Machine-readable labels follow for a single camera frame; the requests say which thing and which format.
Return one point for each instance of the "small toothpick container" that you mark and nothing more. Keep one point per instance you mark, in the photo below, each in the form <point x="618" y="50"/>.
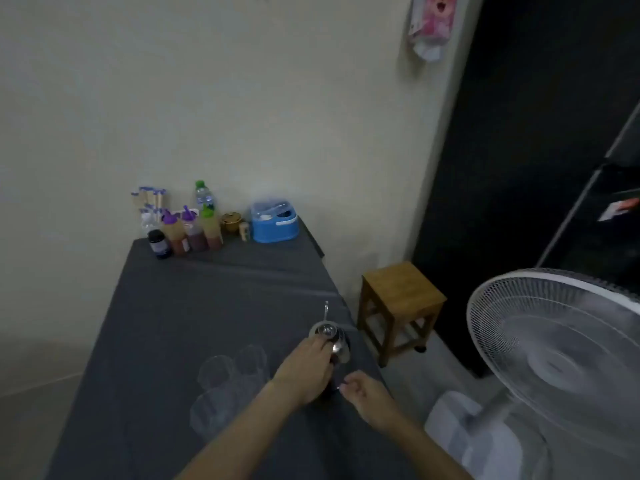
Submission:
<point x="244" y="231"/>

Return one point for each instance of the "person's left forearm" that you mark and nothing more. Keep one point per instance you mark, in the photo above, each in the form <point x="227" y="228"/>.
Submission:
<point x="240" y="439"/>

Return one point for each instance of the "grey cloth-covered table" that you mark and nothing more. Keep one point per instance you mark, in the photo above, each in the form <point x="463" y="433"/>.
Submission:
<point x="200" y="304"/>

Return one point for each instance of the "purple-capped orange sauce bottle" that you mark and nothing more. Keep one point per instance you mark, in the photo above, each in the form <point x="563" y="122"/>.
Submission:
<point x="175" y="237"/>

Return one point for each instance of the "clear faceted glass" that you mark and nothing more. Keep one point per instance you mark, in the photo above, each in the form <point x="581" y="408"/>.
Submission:
<point x="250" y="362"/>
<point x="245" y="394"/>
<point x="217" y="372"/>
<point x="207" y="417"/>

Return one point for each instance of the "small golden lidded jar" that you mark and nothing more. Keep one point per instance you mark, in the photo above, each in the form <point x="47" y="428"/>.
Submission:
<point x="231" y="223"/>

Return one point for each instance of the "black refrigerator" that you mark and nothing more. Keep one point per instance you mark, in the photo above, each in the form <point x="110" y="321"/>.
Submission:
<point x="600" y="194"/>

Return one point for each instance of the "wooden stool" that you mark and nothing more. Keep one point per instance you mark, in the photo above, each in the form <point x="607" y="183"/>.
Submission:
<point x="400" y="289"/>

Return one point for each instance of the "dark glass labelled bottle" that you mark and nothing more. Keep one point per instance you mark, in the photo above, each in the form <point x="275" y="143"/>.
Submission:
<point x="160" y="244"/>

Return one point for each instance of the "person's left hand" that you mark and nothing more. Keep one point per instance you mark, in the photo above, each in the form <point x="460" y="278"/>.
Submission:
<point x="302" y="369"/>

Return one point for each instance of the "person's right forearm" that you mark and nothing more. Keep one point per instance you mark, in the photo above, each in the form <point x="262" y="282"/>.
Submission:
<point x="425" y="454"/>

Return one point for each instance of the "pink hanging tissue pack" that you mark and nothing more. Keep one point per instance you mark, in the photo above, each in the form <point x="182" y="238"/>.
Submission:
<point x="435" y="19"/>

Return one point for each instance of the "blue plastic condiment caddy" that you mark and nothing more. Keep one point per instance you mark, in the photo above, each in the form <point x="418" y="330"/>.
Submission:
<point x="275" y="227"/>

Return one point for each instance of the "purple-capped dark sauce bottle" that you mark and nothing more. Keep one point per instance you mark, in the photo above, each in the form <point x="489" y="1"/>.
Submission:
<point x="195" y="234"/>

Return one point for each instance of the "white standing fan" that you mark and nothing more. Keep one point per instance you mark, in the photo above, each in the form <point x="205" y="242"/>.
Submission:
<point x="550" y="344"/>

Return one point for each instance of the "person's right hand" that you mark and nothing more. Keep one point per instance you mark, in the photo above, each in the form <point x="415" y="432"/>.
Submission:
<point x="372" y="399"/>

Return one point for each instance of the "green-capped sauce bottle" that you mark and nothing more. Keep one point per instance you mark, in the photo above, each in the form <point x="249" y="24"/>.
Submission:
<point x="212" y="232"/>

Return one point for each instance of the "clear bottle white cap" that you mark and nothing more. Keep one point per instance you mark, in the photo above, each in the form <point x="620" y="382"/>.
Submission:
<point x="147" y="220"/>

